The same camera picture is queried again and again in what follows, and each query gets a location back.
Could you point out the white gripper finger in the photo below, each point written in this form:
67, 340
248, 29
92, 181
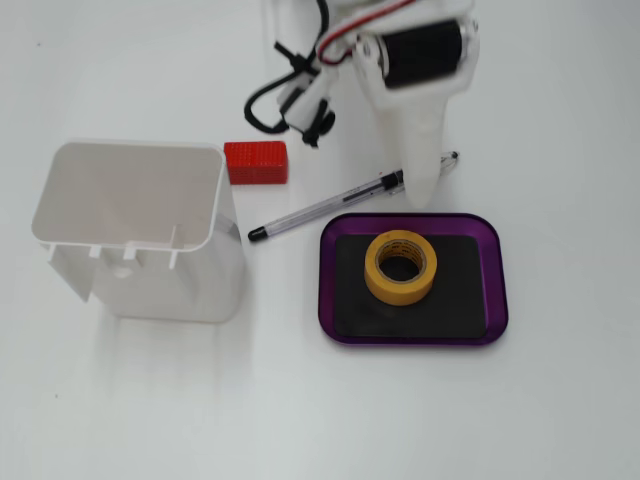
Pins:
417, 140
307, 102

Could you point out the yellow masking tape roll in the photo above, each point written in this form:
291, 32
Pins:
400, 296

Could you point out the white plastic box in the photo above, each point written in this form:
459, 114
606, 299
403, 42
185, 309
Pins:
125, 200

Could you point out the red textured block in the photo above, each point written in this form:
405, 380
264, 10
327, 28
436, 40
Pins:
256, 162

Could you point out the clear black ballpoint pen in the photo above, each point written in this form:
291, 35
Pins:
320, 206

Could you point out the purple metal tray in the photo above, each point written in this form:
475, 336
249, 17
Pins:
327, 280

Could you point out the black rectangular tray pad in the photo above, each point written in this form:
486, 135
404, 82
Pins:
455, 305

